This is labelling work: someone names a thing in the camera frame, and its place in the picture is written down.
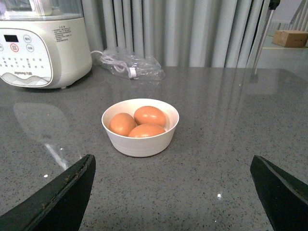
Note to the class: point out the white Joyoung soymilk maker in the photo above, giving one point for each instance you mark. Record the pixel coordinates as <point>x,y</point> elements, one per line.
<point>43,43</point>

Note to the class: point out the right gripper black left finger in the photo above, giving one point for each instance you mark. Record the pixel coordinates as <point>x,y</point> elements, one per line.
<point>58,206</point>

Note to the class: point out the white round bowl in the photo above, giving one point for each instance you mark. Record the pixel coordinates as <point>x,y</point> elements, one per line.
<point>141,147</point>

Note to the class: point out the white power cable plug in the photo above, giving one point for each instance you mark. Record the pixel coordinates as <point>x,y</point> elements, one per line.
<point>118,66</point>

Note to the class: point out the brown egg in bowl left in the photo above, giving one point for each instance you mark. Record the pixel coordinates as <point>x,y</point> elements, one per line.
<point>122,124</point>

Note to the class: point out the brown egg in bowl front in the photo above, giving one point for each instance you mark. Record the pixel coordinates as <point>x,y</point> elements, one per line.
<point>146,130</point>

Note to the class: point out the brown egg in bowl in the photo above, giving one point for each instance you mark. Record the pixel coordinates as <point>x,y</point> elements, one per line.
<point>146,130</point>
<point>150,114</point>
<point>122,124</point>

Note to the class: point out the brown egg in bowl back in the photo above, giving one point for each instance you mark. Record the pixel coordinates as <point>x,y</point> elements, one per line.
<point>150,114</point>

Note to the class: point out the cardboard box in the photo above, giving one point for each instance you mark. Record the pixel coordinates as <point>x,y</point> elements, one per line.
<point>290,38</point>

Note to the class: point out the clear plastic bag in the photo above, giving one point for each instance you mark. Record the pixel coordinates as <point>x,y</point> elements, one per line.
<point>147,68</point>

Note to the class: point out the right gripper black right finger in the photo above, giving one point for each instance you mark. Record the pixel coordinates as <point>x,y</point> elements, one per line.
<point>283,196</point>

